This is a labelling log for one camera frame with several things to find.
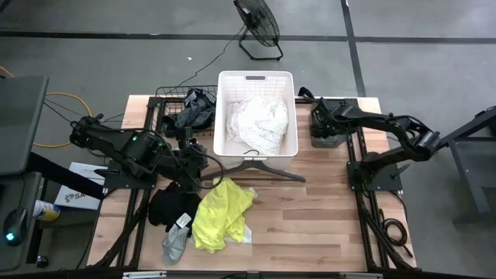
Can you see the white perforated laundry basket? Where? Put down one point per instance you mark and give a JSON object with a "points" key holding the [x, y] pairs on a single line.
{"points": [[255, 81]]}

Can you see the black computer mouse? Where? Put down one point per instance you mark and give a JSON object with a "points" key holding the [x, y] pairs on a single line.
{"points": [[15, 226]]}

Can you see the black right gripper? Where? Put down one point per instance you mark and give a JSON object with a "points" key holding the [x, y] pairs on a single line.
{"points": [[341, 114]]}

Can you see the white lace cloth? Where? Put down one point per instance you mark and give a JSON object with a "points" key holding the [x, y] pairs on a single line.
{"points": [[257, 124]]}

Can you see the white yellow can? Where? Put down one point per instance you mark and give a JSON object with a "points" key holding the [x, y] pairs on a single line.
{"points": [[46, 210]]}

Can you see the grey desk with mouse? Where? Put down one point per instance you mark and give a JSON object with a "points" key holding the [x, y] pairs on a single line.
{"points": [[19, 193]]}

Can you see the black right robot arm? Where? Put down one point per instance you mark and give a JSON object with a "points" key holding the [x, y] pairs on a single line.
{"points": [[387, 124]]}

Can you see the black knit cloth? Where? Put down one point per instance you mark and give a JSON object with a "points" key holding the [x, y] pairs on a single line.
{"points": [[170, 205]]}

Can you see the white printed box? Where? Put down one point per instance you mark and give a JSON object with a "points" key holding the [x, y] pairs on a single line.
{"points": [[79, 193]]}

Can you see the grey black Puma garment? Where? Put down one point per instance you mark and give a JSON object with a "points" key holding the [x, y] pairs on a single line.
{"points": [[195, 112]]}

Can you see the black clothes hanger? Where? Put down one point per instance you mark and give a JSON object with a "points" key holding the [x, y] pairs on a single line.
{"points": [[252, 166]]}

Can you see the grey sock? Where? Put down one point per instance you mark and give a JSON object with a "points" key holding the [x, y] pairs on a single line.
{"points": [[174, 246]]}

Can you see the small black round object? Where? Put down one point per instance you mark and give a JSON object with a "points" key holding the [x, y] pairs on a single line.
{"points": [[42, 261]]}

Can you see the black diagonal bar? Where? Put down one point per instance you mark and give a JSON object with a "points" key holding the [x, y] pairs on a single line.
{"points": [[66, 176]]}

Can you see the black table frame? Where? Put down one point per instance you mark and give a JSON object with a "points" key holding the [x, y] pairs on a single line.
{"points": [[366, 232]]}

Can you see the yellow cloth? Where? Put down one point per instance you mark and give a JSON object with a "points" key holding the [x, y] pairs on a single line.
{"points": [[221, 217]]}

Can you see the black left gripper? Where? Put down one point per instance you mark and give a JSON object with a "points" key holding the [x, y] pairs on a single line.
{"points": [[191, 162]]}

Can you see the plain grey desk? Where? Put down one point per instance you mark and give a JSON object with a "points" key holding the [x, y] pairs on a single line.
{"points": [[21, 120]]}

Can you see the black floor fan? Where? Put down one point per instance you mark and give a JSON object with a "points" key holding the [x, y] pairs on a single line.
{"points": [[259, 21]]}

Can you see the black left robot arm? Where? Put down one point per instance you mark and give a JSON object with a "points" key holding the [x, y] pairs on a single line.
{"points": [[143, 149]]}

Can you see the silver metal bracket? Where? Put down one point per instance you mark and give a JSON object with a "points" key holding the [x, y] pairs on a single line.
{"points": [[143, 274], [360, 276]]}

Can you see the black metal stand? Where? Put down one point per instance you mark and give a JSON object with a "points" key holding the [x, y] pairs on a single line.
{"points": [[469, 170]]}

